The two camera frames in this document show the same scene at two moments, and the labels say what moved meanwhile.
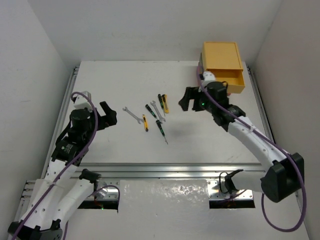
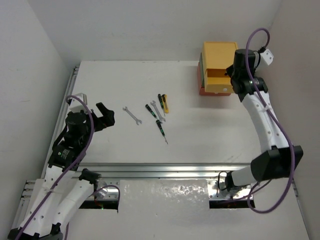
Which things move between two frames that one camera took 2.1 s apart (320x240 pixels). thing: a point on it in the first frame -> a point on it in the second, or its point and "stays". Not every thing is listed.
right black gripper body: (201, 101) -> (230, 71)
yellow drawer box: (222, 59) stays
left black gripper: (100, 118) stays
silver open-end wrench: (139, 120) stays
